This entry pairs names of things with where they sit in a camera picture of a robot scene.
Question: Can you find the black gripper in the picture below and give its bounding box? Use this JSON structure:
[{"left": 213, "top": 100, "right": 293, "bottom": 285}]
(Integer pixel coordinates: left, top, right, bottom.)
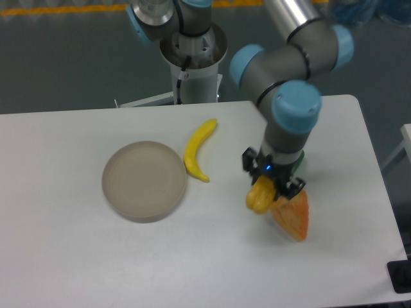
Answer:
[{"left": 241, "top": 147, "right": 306, "bottom": 201}]

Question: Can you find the yellow bell pepper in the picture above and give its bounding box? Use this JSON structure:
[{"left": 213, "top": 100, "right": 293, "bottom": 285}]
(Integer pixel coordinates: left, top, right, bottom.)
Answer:
[{"left": 245, "top": 175, "right": 277, "bottom": 214}]

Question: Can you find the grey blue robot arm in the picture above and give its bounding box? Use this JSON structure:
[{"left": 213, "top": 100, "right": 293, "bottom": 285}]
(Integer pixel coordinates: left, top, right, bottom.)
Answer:
[{"left": 127, "top": 1, "right": 354, "bottom": 199}]

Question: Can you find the green bell pepper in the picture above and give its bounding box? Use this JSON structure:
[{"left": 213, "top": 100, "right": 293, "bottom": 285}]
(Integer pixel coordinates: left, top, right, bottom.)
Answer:
[{"left": 293, "top": 151, "right": 305, "bottom": 173}]

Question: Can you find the orange bell pepper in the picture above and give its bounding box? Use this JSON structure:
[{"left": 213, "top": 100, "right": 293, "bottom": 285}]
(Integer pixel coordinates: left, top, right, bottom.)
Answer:
[{"left": 271, "top": 190, "right": 309, "bottom": 241}]

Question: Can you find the yellow banana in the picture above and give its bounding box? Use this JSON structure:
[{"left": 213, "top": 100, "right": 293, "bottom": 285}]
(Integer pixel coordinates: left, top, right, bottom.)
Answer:
[{"left": 183, "top": 118, "right": 218, "bottom": 183}]

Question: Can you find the beige round plate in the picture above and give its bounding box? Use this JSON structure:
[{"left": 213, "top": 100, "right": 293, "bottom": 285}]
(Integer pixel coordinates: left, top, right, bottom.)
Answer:
[{"left": 101, "top": 141, "right": 187, "bottom": 223}]

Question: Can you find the white furniture at right edge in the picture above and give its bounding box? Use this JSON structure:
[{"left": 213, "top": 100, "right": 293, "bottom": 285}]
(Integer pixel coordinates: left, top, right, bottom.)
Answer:
[{"left": 380, "top": 123, "right": 410, "bottom": 176}]

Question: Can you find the black box at table edge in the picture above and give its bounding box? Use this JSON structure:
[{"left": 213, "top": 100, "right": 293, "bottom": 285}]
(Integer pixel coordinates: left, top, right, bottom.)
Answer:
[{"left": 387, "top": 259, "right": 410, "bottom": 294}]

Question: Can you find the blue plastic bag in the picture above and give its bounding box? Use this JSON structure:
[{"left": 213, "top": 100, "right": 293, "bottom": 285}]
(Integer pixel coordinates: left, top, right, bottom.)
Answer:
[{"left": 328, "top": 0, "right": 410, "bottom": 28}]

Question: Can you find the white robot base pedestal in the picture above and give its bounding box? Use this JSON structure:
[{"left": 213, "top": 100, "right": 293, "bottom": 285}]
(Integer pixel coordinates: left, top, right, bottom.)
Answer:
[{"left": 119, "top": 23, "right": 227, "bottom": 108}]

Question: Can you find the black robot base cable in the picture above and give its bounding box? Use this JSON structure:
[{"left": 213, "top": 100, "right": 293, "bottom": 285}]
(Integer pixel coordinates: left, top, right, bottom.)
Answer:
[{"left": 175, "top": 55, "right": 192, "bottom": 105}]

